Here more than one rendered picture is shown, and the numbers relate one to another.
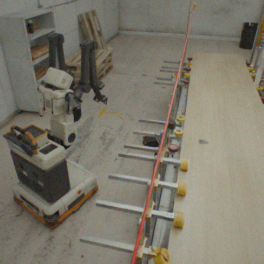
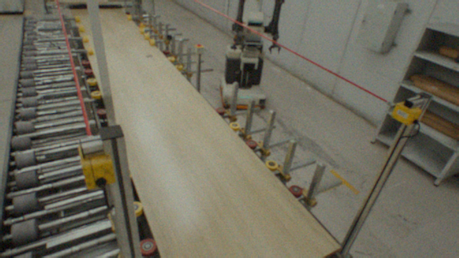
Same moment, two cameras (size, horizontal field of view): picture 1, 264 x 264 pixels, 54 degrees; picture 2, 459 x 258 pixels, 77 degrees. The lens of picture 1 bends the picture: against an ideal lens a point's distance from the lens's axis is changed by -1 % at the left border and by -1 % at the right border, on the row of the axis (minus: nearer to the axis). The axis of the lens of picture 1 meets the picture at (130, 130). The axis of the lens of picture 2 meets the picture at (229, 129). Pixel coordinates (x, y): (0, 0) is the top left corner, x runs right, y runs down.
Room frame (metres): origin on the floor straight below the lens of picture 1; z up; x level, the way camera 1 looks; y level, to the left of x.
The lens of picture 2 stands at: (4.75, -2.14, 2.12)
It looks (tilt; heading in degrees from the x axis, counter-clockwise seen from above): 34 degrees down; 135
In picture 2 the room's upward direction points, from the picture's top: 6 degrees clockwise
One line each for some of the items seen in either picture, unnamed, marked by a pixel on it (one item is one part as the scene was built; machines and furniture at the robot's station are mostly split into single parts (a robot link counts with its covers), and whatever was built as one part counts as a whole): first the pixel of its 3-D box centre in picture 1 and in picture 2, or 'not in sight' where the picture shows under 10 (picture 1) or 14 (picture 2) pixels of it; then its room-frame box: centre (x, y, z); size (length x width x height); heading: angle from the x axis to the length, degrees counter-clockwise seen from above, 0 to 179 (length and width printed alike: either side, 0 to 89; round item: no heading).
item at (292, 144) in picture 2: not in sight; (286, 168); (3.99, -0.80, 0.86); 0.04 x 0.04 x 0.48; 77
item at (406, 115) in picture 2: (189, 33); (368, 191); (4.53, -0.97, 1.20); 0.15 x 0.12 x 1.00; 167
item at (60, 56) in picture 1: (60, 56); (276, 16); (2.53, 0.68, 1.40); 0.11 x 0.06 x 0.43; 55
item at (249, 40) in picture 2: (66, 106); (252, 44); (2.25, 0.61, 0.99); 0.28 x 0.16 x 0.22; 54
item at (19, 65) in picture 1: (35, 62); (441, 104); (4.31, 1.59, 0.78); 0.90 x 0.45 x 1.55; 167
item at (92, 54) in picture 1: (92, 65); (240, 13); (2.26, 0.34, 1.40); 0.11 x 0.06 x 0.43; 54
